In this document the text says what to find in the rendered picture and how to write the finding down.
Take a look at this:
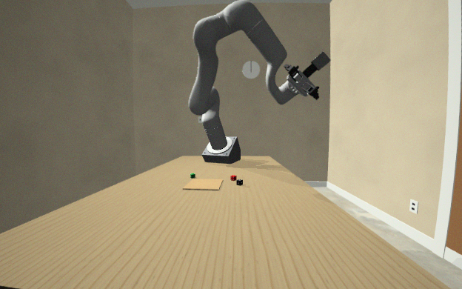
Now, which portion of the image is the tan flat mat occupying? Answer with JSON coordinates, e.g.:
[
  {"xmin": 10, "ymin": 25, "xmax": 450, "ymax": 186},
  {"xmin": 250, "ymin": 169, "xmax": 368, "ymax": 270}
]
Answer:
[{"xmin": 183, "ymin": 179, "xmax": 223, "ymax": 190}]

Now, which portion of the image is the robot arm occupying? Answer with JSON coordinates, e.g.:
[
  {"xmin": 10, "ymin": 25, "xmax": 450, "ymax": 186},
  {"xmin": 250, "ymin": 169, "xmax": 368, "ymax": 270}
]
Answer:
[{"xmin": 189, "ymin": 0, "xmax": 330, "ymax": 154}]

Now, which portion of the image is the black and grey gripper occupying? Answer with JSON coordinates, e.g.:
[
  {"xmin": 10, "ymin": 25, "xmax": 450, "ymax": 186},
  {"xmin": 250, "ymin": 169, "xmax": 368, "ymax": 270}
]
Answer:
[{"xmin": 284, "ymin": 64, "xmax": 319, "ymax": 99}]

